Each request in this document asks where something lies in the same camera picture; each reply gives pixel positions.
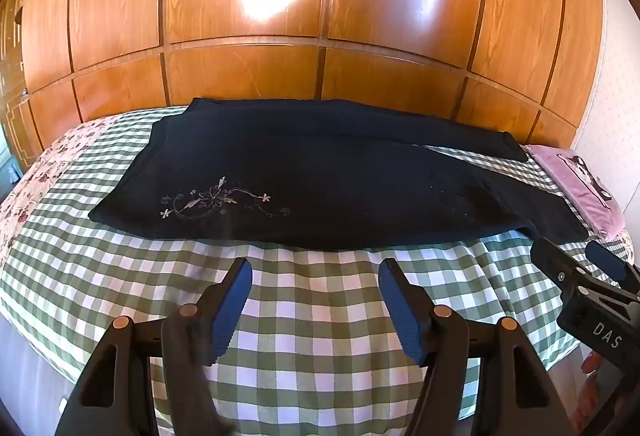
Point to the wooden wardrobe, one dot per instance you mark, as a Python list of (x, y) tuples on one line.
[(300, 65)]

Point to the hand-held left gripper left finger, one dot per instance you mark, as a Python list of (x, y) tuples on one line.
[(235, 301)]

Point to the wooden inlaid door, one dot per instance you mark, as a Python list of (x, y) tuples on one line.
[(12, 65)]

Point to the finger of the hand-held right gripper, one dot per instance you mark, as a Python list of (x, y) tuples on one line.
[(607, 263), (557, 266)]

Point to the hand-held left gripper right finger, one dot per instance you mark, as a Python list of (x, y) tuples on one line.
[(400, 306)]

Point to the pink printed pillow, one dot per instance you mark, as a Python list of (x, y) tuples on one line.
[(575, 176)]

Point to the black embroidered pants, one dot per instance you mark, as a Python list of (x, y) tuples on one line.
[(300, 176)]

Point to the pink floral bedsheet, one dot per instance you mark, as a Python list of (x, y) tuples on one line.
[(30, 196)]

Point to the person's right hand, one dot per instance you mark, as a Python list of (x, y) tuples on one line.
[(591, 368)]

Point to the green checkered blanket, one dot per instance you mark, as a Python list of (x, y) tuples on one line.
[(315, 326)]

